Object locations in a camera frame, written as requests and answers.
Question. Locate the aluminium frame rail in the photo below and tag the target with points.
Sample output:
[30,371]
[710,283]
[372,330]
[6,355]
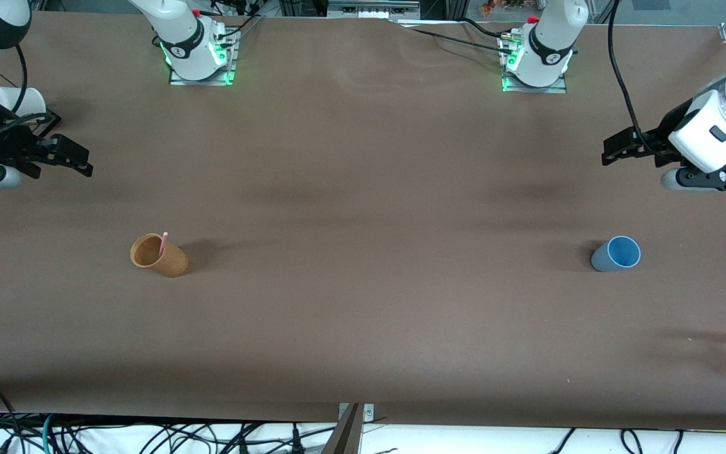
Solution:
[369,9]

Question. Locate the blue cup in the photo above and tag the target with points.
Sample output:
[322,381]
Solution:
[618,253]

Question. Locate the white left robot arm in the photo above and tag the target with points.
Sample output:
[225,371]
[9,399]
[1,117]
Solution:
[549,50]

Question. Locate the brown cup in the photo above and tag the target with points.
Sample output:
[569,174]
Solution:
[161,257]

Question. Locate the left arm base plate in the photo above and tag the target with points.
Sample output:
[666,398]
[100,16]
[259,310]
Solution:
[558,87]

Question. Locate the brown paper table cover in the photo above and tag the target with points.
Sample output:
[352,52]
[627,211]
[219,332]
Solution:
[363,252]

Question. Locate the metal table bracket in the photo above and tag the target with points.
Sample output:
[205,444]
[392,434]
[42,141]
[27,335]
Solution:
[369,413]

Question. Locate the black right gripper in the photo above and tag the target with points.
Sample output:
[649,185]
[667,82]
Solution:
[9,144]

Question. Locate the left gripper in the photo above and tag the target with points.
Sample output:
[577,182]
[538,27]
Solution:
[667,131]

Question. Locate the white paper cup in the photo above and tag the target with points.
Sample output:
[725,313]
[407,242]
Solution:
[32,101]

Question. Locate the dark camera pole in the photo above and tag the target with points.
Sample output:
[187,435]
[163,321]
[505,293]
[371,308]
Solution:
[344,438]

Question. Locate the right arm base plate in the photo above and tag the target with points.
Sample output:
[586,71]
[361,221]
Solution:
[232,63]

